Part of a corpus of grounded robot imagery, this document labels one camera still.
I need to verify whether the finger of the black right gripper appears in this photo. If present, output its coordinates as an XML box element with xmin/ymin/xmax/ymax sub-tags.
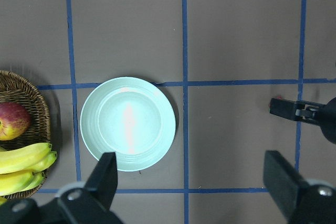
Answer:
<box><xmin>269</xmin><ymin>98</ymin><xmax>305</xmax><ymax>121</ymax></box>

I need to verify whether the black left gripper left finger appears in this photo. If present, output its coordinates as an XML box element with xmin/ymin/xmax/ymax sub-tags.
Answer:
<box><xmin>57</xmin><ymin>152</ymin><xmax>118</xmax><ymax>223</ymax></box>

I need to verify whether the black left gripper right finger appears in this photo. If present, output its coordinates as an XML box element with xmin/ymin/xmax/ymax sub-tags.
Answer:
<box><xmin>263</xmin><ymin>150</ymin><xmax>335</xmax><ymax>223</ymax></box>

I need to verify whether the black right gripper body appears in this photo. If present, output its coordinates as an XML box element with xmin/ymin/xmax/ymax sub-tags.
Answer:
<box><xmin>295</xmin><ymin>98</ymin><xmax>335</xmax><ymax>144</ymax></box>

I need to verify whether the light green plate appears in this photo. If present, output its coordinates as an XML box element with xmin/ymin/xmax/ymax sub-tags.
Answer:
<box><xmin>80</xmin><ymin>77</ymin><xmax>176</xmax><ymax>172</ymax></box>

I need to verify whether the yellow banana bunch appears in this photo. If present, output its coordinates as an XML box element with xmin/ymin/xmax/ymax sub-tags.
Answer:
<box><xmin>1</xmin><ymin>142</ymin><xmax>57</xmax><ymax>204</ymax></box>

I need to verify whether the red yellow apple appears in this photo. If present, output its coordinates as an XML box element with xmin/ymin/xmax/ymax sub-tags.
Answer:
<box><xmin>1</xmin><ymin>102</ymin><xmax>31</xmax><ymax>141</ymax></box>

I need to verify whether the brown wicker basket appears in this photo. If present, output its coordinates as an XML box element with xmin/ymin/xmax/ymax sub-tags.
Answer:
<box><xmin>0</xmin><ymin>70</ymin><xmax>52</xmax><ymax>200</ymax></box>

